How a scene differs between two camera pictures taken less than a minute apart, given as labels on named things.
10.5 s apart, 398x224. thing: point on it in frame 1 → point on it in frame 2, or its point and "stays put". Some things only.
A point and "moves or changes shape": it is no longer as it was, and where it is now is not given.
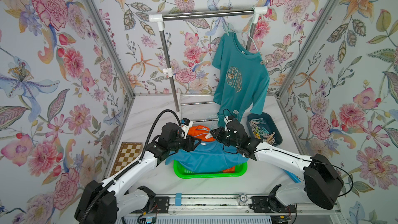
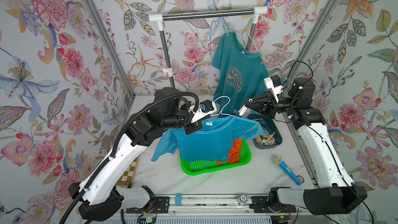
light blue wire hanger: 205,129 → 221,113
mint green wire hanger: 249,31 stays put
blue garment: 208,156 moves or changes shape
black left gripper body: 184,143 → 191,127
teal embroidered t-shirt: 241,80 stays put
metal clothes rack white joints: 159,18 stays put
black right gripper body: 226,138 → 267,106
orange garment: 199,133 → 233,153
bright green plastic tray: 239,169 → 196,167
